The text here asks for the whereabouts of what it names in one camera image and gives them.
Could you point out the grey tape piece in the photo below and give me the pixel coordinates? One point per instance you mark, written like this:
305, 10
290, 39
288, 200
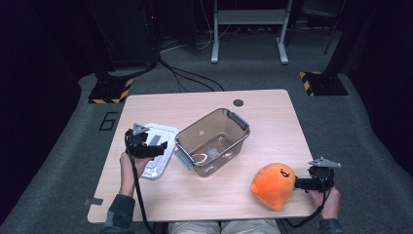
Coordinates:
93, 202

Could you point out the person's left leg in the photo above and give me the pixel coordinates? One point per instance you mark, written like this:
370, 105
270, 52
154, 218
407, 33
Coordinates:
195, 227

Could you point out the black equipment cabinet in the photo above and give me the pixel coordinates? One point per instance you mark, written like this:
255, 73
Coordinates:
130, 32

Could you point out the white plastic box lid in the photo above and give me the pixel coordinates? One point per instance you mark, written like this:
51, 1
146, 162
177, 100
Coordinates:
162, 162

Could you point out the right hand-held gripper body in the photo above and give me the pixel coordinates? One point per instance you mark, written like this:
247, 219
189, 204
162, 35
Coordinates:
321, 177

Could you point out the transparent brown storage box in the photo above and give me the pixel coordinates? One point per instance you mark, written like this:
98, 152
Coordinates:
211, 143

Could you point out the white metal table frame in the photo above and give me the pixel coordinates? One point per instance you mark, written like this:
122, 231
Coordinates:
248, 16

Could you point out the person's leg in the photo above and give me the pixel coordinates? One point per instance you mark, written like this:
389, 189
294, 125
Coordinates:
195, 227
253, 226

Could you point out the orange plush toy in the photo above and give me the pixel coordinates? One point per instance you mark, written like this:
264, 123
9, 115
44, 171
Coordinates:
272, 187

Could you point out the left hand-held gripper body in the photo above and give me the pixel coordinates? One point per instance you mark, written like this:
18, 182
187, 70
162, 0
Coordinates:
138, 143

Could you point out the person's left hand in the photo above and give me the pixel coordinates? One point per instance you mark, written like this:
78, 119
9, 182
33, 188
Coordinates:
128, 172

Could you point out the round dark table grommet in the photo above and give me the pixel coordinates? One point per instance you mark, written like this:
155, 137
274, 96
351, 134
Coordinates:
238, 103

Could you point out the black stand base striped tape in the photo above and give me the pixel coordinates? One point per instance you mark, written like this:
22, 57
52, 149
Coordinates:
110, 91
324, 84

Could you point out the person's right leg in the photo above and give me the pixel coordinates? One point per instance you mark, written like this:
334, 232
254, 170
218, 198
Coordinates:
253, 226

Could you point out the person's right hand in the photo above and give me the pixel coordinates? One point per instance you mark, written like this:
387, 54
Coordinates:
329, 203

